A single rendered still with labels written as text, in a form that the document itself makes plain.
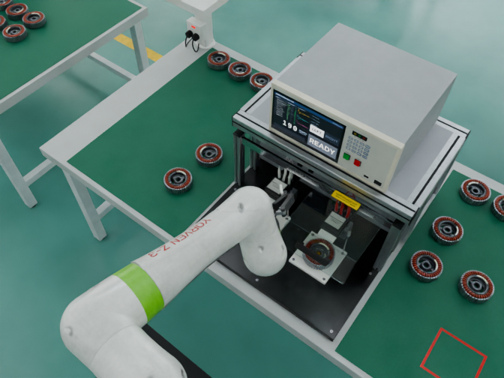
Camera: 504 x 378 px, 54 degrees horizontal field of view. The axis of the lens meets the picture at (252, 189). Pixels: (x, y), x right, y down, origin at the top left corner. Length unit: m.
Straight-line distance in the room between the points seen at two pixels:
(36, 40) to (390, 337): 2.17
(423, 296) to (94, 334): 1.21
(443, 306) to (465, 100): 2.12
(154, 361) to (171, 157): 1.30
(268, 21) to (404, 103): 2.66
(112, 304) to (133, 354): 0.11
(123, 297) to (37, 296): 1.81
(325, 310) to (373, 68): 0.80
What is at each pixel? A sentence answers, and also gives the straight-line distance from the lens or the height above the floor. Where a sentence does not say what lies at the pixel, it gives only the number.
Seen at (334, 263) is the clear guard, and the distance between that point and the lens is 1.47.
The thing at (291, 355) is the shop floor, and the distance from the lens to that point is 2.45.
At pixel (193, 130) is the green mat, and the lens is 2.16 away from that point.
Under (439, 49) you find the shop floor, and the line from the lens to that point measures 4.08.
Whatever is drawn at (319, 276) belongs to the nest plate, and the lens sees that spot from 1.74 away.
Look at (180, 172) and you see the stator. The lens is 1.98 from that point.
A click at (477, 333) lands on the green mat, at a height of 0.75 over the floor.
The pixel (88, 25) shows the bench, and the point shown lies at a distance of 2.84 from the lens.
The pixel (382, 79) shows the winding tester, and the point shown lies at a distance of 1.59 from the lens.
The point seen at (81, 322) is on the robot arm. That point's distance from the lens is 0.94.
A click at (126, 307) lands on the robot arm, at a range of 0.95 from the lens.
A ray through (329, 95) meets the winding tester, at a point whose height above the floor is 1.32.
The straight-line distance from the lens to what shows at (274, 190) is 1.74.
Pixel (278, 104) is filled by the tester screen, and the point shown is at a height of 1.25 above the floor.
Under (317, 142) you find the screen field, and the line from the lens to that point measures 1.56.
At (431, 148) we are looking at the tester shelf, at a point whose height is 1.11.
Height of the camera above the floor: 2.32
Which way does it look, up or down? 54 degrees down
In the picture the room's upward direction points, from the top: 1 degrees clockwise
